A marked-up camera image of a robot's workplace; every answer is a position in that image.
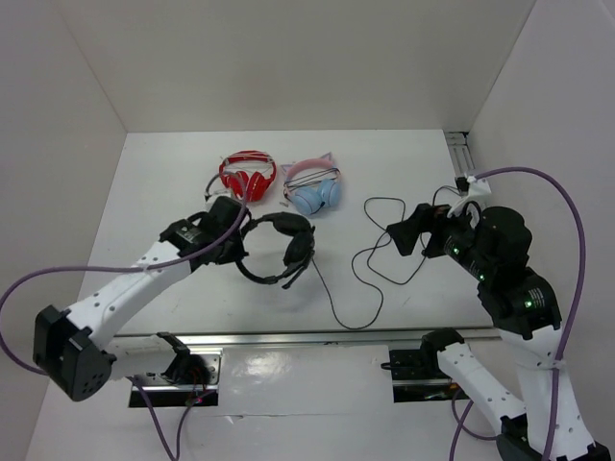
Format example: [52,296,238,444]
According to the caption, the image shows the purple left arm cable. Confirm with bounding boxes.
[0,180,252,380]

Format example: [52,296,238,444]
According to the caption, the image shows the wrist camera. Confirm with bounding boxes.
[448,174,491,217]
[203,173,220,210]

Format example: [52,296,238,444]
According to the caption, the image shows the thin black sensor wire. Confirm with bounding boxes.
[431,184,462,212]

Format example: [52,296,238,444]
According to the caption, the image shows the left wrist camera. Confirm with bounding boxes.
[203,173,220,210]

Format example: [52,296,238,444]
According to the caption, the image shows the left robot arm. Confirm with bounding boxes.
[34,197,247,401]

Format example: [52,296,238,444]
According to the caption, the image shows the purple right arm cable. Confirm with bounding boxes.
[473,166,588,461]

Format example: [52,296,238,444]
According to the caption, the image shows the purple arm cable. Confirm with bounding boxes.
[473,166,588,461]
[0,180,252,380]

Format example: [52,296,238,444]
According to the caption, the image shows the pink and blue cat headphones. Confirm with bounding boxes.
[281,153,342,216]

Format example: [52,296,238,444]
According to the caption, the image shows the aluminium rail at right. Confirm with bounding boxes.
[444,131,476,177]

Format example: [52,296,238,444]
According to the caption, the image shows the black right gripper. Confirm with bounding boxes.
[384,195,492,276]

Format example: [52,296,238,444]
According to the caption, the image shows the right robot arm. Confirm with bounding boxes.
[386,204,610,460]

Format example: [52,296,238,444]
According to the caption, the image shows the black headset with microphone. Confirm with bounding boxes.
[235,211,315,290]

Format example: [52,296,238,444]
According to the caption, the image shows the black headset cable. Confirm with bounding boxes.
[309,195,429,330]

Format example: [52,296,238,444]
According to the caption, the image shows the red headphones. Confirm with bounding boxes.
[218,150,277,203]

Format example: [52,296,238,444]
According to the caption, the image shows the aluminium rail at front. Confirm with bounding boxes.
[112,324,504,351]

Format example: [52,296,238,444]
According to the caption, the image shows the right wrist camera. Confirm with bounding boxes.
[448,174,491,217]

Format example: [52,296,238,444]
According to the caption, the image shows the aluminium rail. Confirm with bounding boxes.
[444,131,476,177]
[112,324,504,351]

